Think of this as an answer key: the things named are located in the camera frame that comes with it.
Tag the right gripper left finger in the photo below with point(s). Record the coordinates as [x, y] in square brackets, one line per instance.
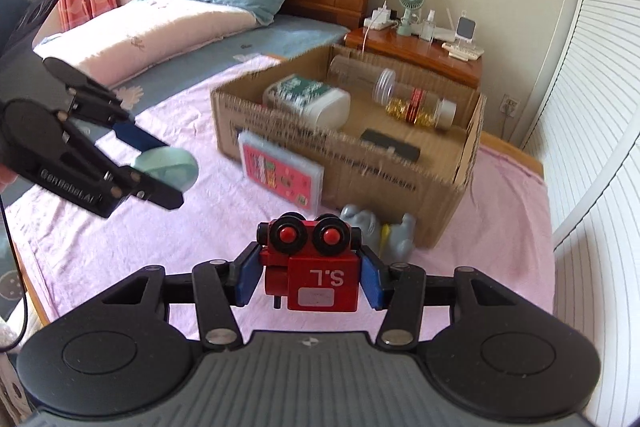
[218, 286]

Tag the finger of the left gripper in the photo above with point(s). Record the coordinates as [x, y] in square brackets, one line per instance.
[125, 126]
[128, 181]

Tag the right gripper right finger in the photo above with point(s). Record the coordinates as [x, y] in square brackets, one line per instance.
[399, 291]

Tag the mint green earbud case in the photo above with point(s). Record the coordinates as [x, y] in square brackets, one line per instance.
[174, 166]

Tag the red toy train block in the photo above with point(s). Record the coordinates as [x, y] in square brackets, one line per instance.
[311, 265]

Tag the pink card case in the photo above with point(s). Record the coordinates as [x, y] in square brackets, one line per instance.
[292, 177]

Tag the black rectangular block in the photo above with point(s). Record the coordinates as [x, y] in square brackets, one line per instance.
[400, 148]

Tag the fish oil capsule bottle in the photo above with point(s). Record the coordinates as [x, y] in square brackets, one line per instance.
[420, 107]

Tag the white plastic container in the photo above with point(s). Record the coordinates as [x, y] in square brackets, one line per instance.
[316, 102]

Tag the clear plastic jar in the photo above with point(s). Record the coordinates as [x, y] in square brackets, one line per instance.
[378, 81]

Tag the grey mouse figurine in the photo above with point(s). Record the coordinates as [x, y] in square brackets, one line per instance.
[392, 243]

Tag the pink quilt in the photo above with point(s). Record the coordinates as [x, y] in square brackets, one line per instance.
[122, 43]

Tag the pink towel mat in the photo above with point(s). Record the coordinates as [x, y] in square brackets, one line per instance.
[502, 225]

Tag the brown cardboard box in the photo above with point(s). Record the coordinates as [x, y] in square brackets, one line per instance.
[357, 172]

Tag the wooden nightstand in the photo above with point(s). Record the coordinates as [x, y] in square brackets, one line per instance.
[417, 52]

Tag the white remote control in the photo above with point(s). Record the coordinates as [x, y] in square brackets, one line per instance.
[463, 53]

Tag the white louvered closet door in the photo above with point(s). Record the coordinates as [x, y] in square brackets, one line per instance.
[586, 134]

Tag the clear spray bottle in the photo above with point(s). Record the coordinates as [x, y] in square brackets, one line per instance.
[429, 26]

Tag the white smart display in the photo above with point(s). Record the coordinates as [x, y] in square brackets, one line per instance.
[465, 30]

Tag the white power strip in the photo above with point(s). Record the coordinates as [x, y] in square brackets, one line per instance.
[380, 18]

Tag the small green desk fan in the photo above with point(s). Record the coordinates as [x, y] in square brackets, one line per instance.
[410, 16]

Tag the white wall socket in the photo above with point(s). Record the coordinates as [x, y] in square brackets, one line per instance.
[509, 106]

